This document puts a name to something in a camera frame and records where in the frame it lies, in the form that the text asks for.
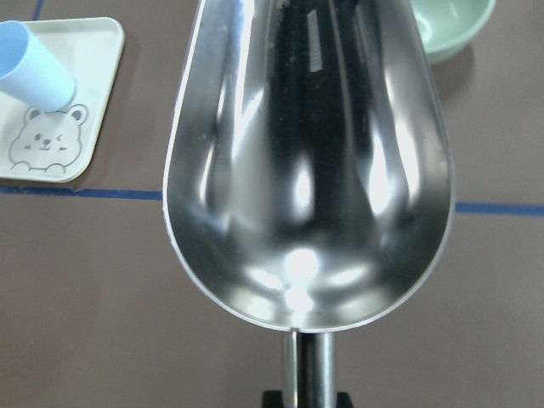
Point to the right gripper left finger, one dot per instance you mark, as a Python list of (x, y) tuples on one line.
[(277, 397)]

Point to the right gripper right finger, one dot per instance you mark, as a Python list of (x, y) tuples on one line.
[(343, 399)]

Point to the stainless steel ice scoop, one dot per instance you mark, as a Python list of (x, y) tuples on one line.
[(309, 186)]

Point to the light blue plastic cup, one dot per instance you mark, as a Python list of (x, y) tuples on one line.
[(30, 72)]

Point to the cream bear serving tray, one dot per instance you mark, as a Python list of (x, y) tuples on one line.
[(57, 147)]

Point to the green bowl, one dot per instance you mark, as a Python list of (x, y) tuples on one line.
[(447, 27)]

